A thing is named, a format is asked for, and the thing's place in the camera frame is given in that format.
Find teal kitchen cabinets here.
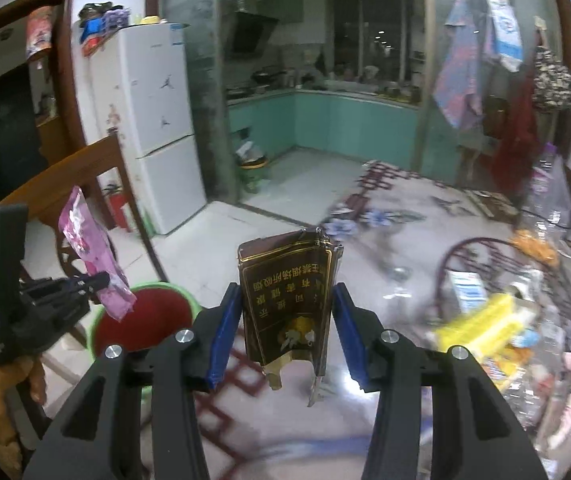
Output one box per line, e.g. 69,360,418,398
228,90,418,169

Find red fire extinguisher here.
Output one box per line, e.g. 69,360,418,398
103,182,134,232

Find wooden chair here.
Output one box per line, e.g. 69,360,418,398
0,136,168,283

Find small kitchen trash bin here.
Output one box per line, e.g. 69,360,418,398
235,140,269,194

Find items on top of fridge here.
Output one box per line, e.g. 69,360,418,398
78,1,130,58

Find orange plastic snack bag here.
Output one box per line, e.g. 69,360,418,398
511,229,559,268

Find small blue white box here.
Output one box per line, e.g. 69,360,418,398
448,271,488,314

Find green bin red liner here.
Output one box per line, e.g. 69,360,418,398
87,282,202,360

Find red hanging garment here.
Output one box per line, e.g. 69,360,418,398
491,75,539,195

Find brown gold cigarette pack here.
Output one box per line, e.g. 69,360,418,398
237,226,343,405

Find black range hood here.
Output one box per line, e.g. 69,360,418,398
225,11,279,60

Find clear zip plastic bag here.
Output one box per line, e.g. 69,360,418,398
520,143,571,240

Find pink white carton box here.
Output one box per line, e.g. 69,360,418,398
432,294,540,361

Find person's left hand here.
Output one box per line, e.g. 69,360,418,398
0,353,48,478

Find plaid hanging cloth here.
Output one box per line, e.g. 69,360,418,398
432,0,483,131

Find pink snack wrapper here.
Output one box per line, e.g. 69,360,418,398
58,185,136,322

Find white refrigerator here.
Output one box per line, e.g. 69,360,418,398
89,23,206,235

